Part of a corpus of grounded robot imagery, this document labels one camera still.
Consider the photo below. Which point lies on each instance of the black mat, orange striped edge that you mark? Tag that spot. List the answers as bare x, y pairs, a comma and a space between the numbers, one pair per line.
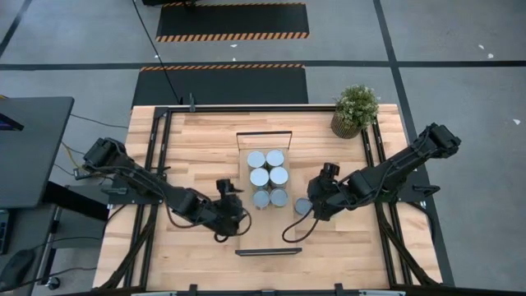
224, 86
232, 18

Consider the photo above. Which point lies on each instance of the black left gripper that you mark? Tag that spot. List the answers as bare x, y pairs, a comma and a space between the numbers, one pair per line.
230, 214

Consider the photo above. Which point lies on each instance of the potted green plant, ribbed pot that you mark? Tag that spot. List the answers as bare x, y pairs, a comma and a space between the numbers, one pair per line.
356, 107

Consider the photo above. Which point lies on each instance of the black computer mouse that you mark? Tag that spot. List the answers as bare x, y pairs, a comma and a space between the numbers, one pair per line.
17, 267

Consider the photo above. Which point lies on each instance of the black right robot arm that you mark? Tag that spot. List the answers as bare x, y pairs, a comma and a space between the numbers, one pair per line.
394, 172

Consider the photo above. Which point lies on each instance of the tall tan-sided tin can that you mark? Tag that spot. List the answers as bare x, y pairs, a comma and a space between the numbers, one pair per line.
279, 176

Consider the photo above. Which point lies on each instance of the black aluminium table frame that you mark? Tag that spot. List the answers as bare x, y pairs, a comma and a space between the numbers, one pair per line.
267, 108

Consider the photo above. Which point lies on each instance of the short red-banded tin can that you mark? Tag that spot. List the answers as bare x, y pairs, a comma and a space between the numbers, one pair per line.
261, 199

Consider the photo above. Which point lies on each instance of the tall green-sided tin can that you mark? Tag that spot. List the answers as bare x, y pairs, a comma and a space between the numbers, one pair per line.
275, 158

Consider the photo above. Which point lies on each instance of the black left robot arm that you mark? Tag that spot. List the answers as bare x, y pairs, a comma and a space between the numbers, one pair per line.
135, 177

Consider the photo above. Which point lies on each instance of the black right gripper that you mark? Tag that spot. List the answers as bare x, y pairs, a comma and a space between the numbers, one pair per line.
328, 193

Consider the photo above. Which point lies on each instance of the black desk base bar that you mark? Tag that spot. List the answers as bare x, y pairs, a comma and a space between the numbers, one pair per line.
78, 205

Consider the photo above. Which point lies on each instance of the keyboard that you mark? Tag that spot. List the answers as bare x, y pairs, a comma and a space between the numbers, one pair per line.
3, 232

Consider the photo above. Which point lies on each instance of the grey desk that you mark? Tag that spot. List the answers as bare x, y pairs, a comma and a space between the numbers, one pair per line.
37, 156

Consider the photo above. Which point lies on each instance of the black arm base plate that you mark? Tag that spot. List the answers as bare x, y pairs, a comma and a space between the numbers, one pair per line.
411, 190
123, 200

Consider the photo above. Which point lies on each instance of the dark screen device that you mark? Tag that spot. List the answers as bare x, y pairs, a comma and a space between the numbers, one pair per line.
8, 122

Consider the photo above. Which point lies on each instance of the tall grey-sided tin can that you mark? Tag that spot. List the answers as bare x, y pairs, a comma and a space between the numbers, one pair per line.
256, 159

